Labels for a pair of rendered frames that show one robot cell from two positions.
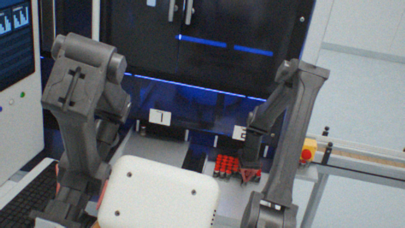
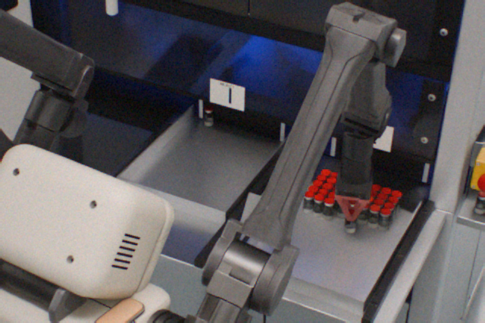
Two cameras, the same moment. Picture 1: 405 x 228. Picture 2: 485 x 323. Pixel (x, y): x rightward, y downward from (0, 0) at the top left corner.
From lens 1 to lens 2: 0.57 m
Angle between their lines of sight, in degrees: 18
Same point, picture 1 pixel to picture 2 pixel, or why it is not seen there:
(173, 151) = (251, 157)
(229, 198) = (318, 248)
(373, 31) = not seen: outside the picture
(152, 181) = (42, 184)
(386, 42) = not seen: outside the picture
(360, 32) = not seen: outside the picture
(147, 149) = (208, 150)
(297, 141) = (305, 145)
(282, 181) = (272, 207)
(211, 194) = (117, 209)
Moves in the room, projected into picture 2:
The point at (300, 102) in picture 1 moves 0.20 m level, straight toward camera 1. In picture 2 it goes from (321, 79) to (233, 146)
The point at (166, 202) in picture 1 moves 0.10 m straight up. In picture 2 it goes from (55, 215) to (48, 149)
